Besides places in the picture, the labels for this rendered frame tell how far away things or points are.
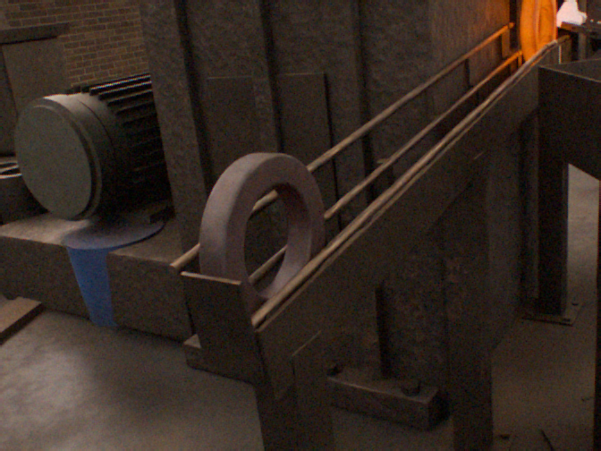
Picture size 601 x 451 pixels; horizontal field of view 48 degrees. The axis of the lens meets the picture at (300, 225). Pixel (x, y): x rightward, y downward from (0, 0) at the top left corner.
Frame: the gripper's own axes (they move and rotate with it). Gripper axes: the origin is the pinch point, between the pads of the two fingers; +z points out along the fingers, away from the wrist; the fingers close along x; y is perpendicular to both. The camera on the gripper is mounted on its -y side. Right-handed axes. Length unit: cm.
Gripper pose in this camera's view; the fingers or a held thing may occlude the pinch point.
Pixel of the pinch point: (548, 20)
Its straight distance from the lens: 179.2
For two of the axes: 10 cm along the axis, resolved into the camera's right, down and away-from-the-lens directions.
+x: -5.4, 3.3, -7.7
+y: 1.5, -8.7, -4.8
